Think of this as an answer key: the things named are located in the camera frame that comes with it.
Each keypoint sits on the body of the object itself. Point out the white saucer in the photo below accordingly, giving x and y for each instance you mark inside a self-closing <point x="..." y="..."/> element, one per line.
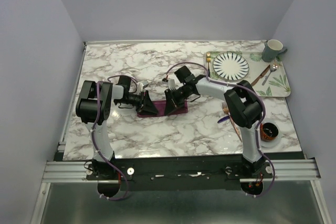
<point x="273" y="143"/>

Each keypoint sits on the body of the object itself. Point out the leaf pattern serving tray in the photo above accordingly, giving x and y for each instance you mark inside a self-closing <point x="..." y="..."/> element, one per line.
<point x="276" y="86"/>

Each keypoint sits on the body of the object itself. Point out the rose gold fork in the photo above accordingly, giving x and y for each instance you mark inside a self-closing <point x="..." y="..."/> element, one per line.
<point x="227" y="112"/>

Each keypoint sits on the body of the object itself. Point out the gold spoon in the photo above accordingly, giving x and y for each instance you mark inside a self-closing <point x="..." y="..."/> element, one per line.
<point x="208" y="60"/>

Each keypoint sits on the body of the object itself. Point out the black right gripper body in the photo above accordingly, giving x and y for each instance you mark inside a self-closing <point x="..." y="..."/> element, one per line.
<point x="179" y="95"/>

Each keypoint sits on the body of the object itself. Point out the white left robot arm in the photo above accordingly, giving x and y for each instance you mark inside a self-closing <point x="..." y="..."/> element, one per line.
<point x="94" y="105"/>

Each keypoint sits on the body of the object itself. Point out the purple handled knife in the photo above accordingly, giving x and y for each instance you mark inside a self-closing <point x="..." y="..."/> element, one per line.
<point x="223" y="119"/>

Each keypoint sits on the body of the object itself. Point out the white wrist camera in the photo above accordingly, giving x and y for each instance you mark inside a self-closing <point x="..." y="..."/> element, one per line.
<point x="171" y="84"/>
<point x="143" y="84"/>

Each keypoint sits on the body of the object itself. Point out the purple satin napkin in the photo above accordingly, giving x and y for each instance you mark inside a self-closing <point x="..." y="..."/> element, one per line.
<point x="160" y="105"/>

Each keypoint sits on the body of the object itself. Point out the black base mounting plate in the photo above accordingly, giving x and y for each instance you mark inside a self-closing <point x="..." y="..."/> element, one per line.
<point x="184" y="183"/>

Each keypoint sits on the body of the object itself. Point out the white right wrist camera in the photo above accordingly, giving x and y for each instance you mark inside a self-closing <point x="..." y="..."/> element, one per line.
<point x="171" y="84"/>

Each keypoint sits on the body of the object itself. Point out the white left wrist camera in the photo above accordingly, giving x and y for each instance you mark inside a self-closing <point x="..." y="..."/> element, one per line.
<point x="143" y="84"/>

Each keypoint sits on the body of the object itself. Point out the round table cable hole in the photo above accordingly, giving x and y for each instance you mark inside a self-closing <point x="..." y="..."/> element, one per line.
<point x="268" y="131"/>

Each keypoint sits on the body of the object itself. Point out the striped white blue plate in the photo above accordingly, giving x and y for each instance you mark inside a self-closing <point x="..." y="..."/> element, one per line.
<point x="230" y="66"/>

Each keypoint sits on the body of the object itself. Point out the silver spoon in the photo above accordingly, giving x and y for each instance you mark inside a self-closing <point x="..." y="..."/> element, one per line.
<point x="272" y="69"/>

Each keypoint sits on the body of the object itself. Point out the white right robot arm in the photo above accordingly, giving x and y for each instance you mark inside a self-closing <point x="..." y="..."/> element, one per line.
<point x="245" y="108"/>

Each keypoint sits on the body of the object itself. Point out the grey green mug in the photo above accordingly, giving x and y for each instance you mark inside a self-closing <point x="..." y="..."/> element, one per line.
<point x="273" y="48"/>

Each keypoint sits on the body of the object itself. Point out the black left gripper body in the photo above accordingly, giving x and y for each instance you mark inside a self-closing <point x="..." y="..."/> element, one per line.
<point x="134" y="99"/>

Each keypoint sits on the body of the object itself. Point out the brown handled knife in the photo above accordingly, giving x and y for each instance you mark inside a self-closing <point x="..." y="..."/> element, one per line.
<point x="261" y="75"/>

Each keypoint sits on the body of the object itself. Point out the aluminium frame rail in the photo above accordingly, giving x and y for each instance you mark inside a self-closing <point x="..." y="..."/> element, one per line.
<point x="174" y="168"/>

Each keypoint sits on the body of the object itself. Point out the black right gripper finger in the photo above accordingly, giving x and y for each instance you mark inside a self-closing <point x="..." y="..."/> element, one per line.
<point x="182" y="109"/>
<point x="169" y="106"/>

